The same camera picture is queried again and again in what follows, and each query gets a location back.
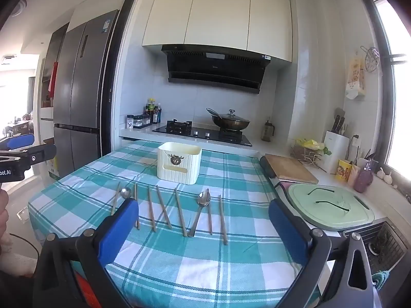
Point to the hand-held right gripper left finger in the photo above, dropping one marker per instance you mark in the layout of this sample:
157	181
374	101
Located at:
118	227

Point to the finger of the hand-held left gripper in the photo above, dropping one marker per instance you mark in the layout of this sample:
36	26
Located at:
19	141
38	154

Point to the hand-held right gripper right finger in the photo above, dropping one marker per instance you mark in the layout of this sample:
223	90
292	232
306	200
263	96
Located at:
289	227

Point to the metal spoon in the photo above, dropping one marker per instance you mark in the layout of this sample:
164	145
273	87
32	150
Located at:
204	198
126	193

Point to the group of wooden chopsticks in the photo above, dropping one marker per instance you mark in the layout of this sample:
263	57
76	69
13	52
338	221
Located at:
180	213

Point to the cream ribbed utensil holder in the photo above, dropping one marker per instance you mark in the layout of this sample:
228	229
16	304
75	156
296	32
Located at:
178	166

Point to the person's left hand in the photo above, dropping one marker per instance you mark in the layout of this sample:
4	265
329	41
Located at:
3	224

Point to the yellow printed carton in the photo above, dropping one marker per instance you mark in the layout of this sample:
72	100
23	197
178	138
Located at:
53	168

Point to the pale green lid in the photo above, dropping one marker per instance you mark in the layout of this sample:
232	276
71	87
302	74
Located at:
321	213

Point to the pink cloth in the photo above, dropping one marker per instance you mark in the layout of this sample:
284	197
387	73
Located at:
284	187

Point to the eyeglasses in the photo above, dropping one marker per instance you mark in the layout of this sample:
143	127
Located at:
327	202

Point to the wooden cutting board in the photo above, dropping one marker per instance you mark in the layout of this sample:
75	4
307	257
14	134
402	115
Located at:
289	168

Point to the grey steel refrigerator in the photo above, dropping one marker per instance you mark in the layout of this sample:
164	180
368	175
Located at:
83	102

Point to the red hanging cloth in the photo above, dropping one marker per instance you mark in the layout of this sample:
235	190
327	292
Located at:
53	77

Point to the yellow printed cup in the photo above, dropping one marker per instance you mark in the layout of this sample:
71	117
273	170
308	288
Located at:
343	171

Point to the teal checked tablecloth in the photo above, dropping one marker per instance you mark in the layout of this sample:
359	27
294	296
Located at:
192	263

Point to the yellow green vegetable bag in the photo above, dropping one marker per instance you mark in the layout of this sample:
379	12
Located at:
310	144

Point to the white knife block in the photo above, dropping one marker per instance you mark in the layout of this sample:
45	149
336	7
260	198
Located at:
334	152

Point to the purple soap bottle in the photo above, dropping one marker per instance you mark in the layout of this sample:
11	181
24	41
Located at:
362	179

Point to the metal sink basket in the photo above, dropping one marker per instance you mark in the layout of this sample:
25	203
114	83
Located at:
382	243

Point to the white-labelled spice jar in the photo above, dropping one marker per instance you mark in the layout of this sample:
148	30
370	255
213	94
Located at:
130	122

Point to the dark glass pitcher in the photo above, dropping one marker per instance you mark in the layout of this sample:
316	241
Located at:
267	131

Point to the teal knitted cloth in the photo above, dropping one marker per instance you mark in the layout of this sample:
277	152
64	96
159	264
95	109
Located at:
380	279

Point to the black rack of spice jars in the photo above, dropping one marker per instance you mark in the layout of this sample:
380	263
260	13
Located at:
142	122

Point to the garlic bulbs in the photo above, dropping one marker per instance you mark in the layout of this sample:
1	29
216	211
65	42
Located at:
384	175

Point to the dark sauce bottle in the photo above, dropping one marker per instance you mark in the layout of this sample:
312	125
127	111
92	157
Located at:
147	110

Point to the dark wok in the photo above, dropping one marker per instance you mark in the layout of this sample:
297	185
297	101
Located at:
231	125

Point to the white-capped dark bottle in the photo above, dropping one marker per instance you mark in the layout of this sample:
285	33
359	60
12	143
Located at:
156	115

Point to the yellow-capped sauce bottle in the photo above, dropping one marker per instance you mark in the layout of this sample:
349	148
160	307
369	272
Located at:
150	107

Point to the glass wok lid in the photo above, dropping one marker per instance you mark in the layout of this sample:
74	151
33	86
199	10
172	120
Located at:
231	118

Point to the grey spatula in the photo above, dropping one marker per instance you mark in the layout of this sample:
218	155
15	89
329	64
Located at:
339	112

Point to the black gas stove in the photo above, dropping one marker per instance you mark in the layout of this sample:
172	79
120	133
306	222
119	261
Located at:
205	133

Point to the printed hanging bag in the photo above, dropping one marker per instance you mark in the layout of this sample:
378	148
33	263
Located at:
355	77

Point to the black range hood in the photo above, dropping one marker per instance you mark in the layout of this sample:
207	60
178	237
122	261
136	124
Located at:
212	67

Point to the wall socket with plug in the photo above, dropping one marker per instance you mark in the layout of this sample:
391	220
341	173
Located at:
355	141

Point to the black door frame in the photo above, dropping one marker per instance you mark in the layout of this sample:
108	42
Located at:
118	70

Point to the black window frame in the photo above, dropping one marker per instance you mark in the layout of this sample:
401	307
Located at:
385	80

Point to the white wall cabinet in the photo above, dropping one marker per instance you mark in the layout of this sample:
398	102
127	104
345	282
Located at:
218	16

